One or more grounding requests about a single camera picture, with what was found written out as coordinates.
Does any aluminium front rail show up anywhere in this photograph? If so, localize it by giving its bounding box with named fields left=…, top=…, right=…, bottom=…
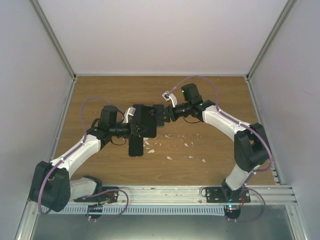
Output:
left=27, top=183, right=298, bottom=205

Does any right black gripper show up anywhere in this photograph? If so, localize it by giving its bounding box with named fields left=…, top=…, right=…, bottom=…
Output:
left=154, top=102, right=191, bottom=123

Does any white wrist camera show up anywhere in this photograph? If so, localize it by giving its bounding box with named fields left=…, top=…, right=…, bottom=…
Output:
left=162, top=91, right=178, bottom=108
left=123, top=106, right=136, bottom=123

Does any right aluminium corner post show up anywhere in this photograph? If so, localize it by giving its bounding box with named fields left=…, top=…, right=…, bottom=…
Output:
left=245, top=0, right=297, bottom=82

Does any white debris pile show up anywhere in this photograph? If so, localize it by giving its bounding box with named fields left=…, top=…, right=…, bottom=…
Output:
left=143, top=140, right=155, bottom=154

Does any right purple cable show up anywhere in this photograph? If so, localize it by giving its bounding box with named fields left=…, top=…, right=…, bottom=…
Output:
left=172, top=75, right=274, bottom=173

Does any grey slotted cable duct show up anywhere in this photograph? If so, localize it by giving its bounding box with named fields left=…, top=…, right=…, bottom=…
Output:
left=59, top=204, right=225, bottom=216

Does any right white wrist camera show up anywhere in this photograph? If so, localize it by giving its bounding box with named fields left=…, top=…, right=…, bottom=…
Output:
left=162, top=91, right=178, bottom=108

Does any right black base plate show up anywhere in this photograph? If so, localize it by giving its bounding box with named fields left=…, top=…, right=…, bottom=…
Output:
left=199, top=186, right=251, bottom=204

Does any left aluminium corner post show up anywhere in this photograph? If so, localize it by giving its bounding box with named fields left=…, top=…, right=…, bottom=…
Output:
left=29, top=0, right=77, bottom=81

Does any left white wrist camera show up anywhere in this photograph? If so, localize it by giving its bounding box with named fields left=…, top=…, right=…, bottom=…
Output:
left=123, top=106, right=136, bottom=123

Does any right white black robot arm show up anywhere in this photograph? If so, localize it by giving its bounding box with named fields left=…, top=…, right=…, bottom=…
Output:
left=162, top=83, right=272, bottom=203

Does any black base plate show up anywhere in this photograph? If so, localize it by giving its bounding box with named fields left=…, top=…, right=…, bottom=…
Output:
left=199, top=186, right=251, bottom=204
left=73, top=186, right=119, bottom=204

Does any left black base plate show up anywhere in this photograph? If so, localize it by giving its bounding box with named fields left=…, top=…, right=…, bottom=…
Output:
left=73, top=186, right=119, bottom=204

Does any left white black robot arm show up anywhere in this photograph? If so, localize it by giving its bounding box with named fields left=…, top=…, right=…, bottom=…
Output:
left=29, top=105, right=137, bottom=215

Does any aluminium corner post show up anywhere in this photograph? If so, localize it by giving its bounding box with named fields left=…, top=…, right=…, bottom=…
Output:
left=29, top=0, right=77, bottom=81
left=245, top=0, right=297, bottom=82

